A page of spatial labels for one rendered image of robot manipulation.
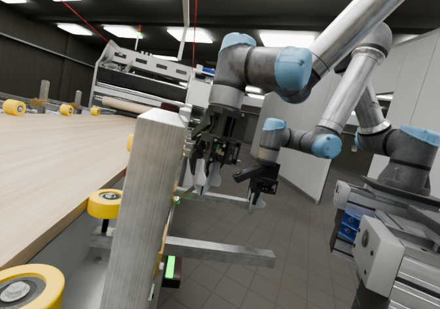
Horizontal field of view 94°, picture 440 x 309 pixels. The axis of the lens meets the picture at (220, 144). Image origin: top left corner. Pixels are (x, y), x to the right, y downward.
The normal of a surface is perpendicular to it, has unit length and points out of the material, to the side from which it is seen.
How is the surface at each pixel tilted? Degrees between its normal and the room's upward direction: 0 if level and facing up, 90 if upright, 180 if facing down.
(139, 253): 90
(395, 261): 90
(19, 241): 0
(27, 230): 0
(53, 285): 0
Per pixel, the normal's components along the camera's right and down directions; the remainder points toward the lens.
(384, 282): -0.41, 0.00
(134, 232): 0.14, 0.14
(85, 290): 0.23, -0.97
